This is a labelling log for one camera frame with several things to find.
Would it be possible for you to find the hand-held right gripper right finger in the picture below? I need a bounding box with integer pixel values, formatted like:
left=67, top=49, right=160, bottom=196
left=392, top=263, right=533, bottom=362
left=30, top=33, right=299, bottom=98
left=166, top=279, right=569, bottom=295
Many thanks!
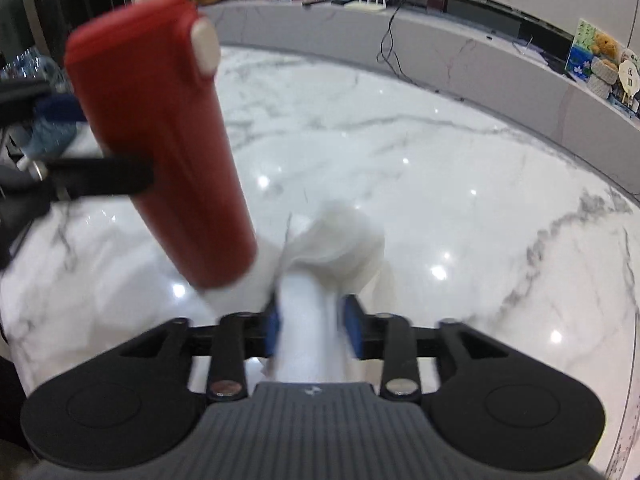
left=342, top=294, right=507, bottom=403

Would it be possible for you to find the white paper sheet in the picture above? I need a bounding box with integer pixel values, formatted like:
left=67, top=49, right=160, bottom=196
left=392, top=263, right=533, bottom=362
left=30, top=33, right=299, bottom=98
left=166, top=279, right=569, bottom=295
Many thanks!
left=514, top=42, right=547, bottom=62

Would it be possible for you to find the black cable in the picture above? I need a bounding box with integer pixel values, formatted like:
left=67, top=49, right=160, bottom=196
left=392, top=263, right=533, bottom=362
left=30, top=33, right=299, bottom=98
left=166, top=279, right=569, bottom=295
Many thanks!
left=378, top=0, right=442, bottom=94

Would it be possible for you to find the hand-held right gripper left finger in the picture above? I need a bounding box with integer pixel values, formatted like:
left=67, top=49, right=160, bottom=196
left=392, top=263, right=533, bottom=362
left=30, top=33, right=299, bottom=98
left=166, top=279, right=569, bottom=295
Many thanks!
left=117, top=300, right=282, bottom=403

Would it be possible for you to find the round white hand fan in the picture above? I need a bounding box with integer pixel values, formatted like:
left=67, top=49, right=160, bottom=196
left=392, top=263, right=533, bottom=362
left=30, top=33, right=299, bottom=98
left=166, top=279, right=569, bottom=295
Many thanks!
left=617, top=59, right=640, bottom=108

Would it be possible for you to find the blue plastic bag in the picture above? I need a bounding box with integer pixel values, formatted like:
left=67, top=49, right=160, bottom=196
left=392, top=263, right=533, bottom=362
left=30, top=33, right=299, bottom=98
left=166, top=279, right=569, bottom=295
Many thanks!
left=17, top=54, right=80, bottom=162

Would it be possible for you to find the brown teddy bear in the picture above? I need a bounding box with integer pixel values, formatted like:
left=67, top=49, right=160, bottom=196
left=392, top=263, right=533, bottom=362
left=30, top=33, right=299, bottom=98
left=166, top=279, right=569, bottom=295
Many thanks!
left=592, top=32, right=622, bottom=57

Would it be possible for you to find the red thermos bottle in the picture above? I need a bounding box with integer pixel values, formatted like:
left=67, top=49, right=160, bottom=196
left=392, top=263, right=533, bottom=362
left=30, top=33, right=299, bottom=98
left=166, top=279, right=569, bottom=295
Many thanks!
left=64, top=0, right=259, bottom=291

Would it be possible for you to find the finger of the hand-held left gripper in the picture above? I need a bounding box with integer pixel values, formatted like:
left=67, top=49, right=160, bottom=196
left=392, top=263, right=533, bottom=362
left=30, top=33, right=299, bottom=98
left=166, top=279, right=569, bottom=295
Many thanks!
left=0, top=80, right=89, bottom=127
left=22, top=156, right=156, bottom=202

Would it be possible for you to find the white cloth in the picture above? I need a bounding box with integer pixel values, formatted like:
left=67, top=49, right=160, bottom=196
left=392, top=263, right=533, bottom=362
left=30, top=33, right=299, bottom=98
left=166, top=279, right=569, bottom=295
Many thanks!
left=200, top=200, right=397, bottom=386

